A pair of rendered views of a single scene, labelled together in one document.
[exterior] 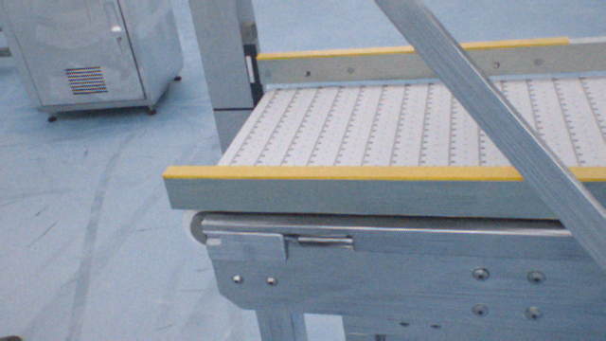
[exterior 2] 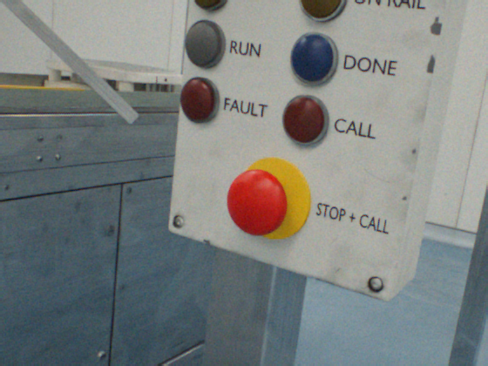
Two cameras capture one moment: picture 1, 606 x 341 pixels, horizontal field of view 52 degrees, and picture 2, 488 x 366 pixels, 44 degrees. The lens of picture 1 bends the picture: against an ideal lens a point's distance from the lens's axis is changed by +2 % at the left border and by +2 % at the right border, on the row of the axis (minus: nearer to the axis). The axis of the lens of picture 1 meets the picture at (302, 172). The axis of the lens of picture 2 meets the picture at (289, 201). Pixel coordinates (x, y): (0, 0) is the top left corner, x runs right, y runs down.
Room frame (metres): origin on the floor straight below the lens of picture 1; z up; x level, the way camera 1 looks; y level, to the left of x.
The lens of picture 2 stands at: (-0.28, 0.81, 1.03)
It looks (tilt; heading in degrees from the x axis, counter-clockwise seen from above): 13 degrees down; 282
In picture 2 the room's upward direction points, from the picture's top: 8 degrees clockwise
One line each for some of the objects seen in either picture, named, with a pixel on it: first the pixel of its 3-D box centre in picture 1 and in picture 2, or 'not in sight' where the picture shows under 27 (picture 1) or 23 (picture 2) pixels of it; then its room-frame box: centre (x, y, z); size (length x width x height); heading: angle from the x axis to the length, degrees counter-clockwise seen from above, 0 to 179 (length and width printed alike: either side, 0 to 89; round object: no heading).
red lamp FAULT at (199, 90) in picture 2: not in sight; (198, 99); (-0.13, 0.44, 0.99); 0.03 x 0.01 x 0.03; 163
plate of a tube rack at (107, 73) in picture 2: not in sight; (125, 72); (0.41, -0.49, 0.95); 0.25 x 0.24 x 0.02; 164
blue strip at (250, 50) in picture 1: (262, 120); not in sight; (0.72, 0.04, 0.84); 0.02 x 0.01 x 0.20; 73
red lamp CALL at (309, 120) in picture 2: not in sight; (303, 119); (-0.21, 0.46, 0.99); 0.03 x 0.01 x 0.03; 163
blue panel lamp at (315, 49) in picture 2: not in sight; (312, 57); (-0.21, 0.46, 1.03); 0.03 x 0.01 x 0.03; 163
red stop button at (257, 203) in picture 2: not in sight; (268, 199); (-0.19, 0.46, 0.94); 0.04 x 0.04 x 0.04; 73
